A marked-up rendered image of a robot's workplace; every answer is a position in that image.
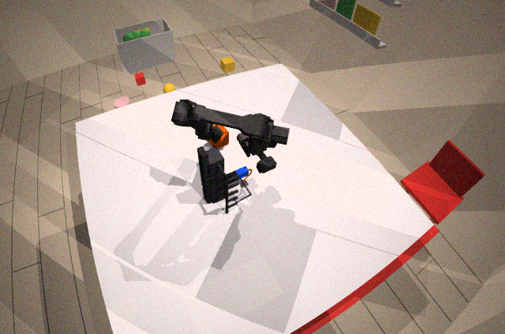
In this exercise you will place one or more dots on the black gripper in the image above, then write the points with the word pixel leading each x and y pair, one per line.
pixel 265 164

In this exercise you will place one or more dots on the black power strip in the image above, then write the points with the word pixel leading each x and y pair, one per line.
pixel 212 180

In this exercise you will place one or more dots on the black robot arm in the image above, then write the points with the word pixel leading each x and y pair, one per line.
pixel 259 127

